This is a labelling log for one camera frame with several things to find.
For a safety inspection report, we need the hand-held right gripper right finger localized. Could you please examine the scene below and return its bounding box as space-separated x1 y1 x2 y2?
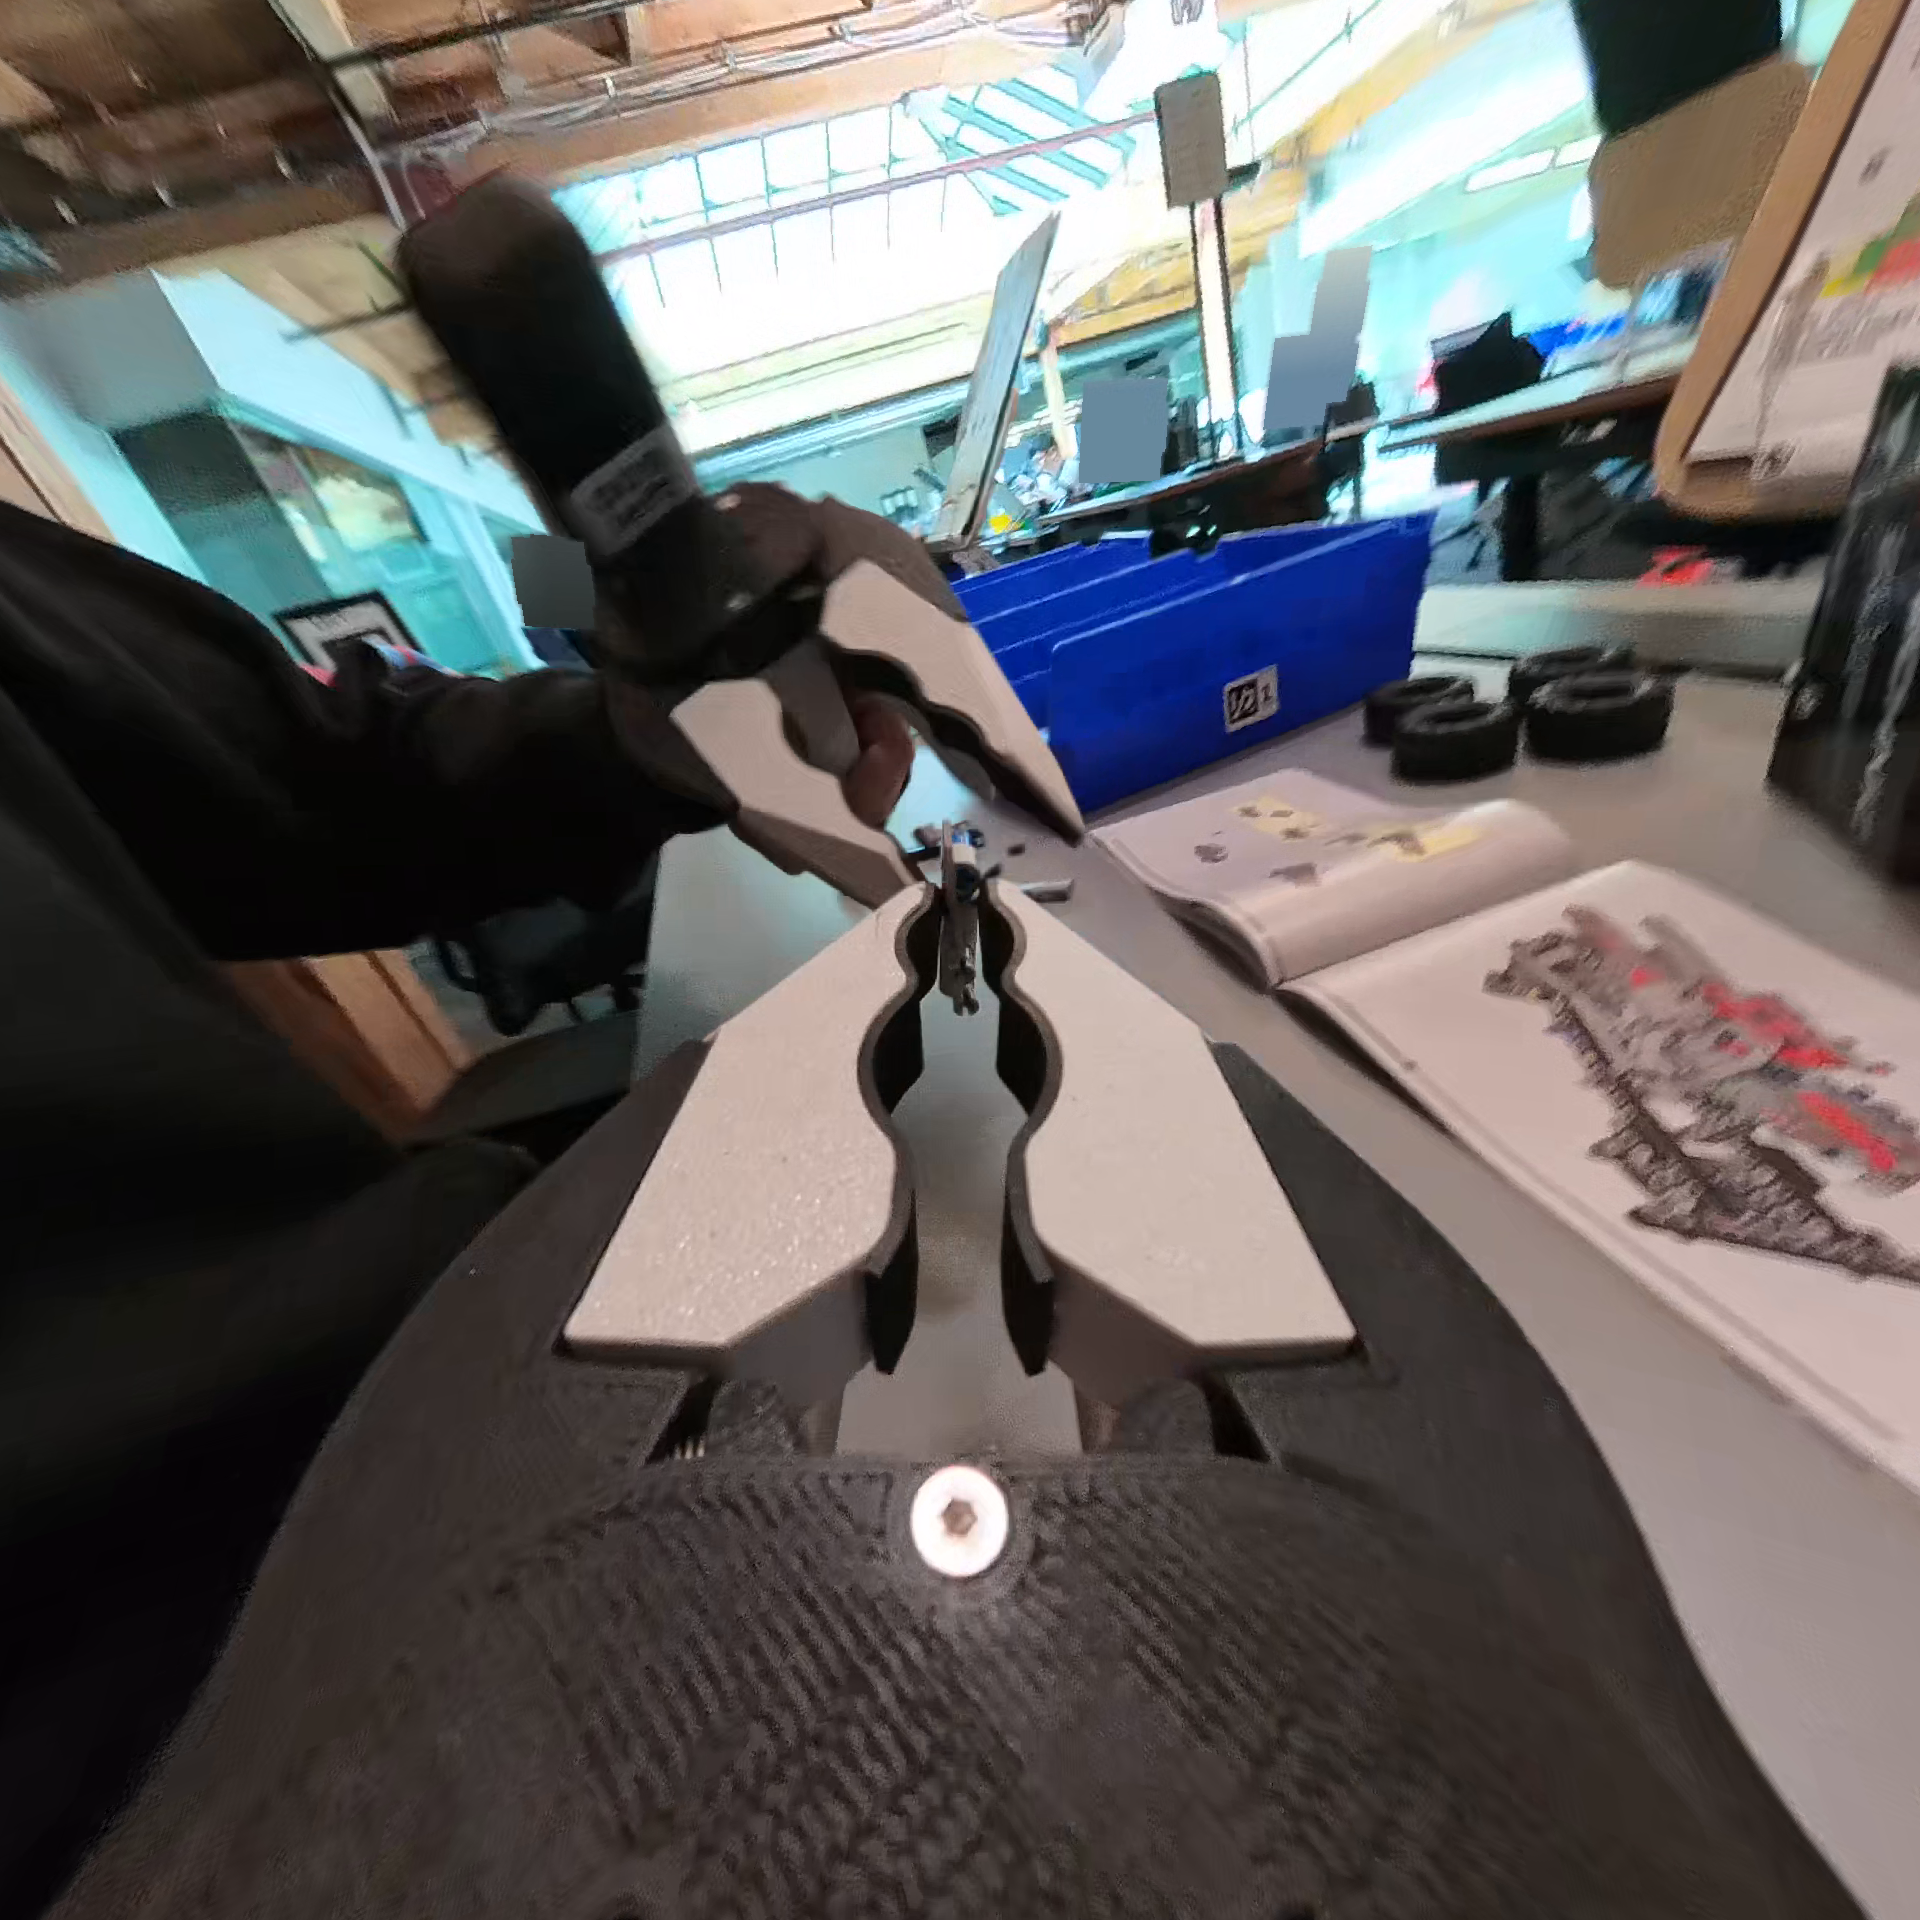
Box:
977 883 1360 1415

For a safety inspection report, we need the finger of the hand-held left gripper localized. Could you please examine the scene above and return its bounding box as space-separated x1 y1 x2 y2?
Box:
817 559 1093 846
669 645 922 913

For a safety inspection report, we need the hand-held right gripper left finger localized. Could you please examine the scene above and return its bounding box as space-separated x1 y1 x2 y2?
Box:
563 883 945 1415

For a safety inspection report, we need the small toy brick assembly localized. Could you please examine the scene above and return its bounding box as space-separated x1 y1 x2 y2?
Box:
933 817 992 1022

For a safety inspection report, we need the person's left forearm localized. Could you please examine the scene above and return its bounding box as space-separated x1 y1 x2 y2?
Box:
300 651 730 969

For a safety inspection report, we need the person's left hand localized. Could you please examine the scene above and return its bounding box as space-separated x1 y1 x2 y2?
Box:
600 479 922 826

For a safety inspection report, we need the blue plastic bin white label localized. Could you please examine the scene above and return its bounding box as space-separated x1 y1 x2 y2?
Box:
1045 514 1438 818

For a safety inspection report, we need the black office chair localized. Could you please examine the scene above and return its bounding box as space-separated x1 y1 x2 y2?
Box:
434 855 662 1041

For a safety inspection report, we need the white leaning board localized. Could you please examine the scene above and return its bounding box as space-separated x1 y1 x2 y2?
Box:
938 211 1066 549

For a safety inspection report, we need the open instruction booklet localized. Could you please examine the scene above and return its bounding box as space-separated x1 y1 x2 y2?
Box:
1096 765 1920 1487

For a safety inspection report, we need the black toy tyre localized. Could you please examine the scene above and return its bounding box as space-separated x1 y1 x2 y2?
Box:
1362 675 1480 748
1392 699 1524 785
1524 670 1673 764
1506 642 1642 705

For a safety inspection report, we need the person's black clothing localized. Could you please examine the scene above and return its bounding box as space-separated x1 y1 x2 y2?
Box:
0 503 662 1920

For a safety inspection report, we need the black printed box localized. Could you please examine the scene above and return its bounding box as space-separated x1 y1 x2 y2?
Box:
1768 364 1920 887

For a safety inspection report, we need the printed poster board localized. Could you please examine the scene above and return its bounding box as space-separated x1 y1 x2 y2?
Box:
1656 0 1920 522

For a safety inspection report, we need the framed wall picture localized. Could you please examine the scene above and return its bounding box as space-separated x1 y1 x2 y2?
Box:
277 593 410 681

